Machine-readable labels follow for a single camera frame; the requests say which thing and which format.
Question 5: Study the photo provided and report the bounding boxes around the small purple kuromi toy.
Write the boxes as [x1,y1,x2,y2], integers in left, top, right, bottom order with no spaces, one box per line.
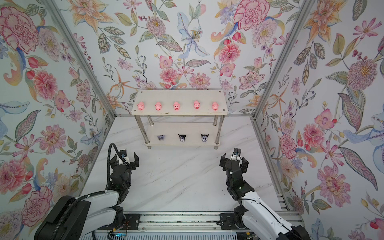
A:
[157,135,165,141]

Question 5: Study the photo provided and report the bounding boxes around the black kuromi toy figure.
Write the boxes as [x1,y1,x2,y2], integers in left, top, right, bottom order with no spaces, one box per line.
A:
[201,134,209,143]

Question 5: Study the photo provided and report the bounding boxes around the purple black kuromi toy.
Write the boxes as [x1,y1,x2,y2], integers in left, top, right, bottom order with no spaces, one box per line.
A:
[178,134,187,143]

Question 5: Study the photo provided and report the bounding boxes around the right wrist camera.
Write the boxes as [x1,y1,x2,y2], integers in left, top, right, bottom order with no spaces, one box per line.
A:
[231,148,242,163]

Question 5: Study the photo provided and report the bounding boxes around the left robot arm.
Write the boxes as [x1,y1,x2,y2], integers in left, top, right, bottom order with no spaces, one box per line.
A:
[34,155,140,240]

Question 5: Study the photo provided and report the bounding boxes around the pink pig toy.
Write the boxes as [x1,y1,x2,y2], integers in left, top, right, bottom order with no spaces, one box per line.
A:
[194,101,201,110]
[137,102,145,111]
[155,102,163,111]
[212,102,219,111]
[173,102,181,111]

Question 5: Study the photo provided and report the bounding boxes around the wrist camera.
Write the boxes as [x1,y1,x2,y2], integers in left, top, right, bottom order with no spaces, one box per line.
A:
[231,148,242,163]
[119,150,128,165]

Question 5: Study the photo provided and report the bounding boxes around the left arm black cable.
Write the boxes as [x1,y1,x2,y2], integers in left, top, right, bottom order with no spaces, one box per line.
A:
[49,142,125,240]

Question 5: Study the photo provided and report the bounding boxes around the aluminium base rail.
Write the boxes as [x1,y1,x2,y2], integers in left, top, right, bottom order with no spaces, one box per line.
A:
[114,211,253,234]

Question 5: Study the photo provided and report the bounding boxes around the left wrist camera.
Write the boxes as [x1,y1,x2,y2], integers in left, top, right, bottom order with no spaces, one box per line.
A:
[119,150,128,165]

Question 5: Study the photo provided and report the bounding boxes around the white two-tier shelf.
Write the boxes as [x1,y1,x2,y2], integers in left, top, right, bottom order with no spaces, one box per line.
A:
[132,90,229,150]

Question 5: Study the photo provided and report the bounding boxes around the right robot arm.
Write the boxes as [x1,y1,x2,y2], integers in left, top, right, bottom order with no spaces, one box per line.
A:
[220,149,310,240]

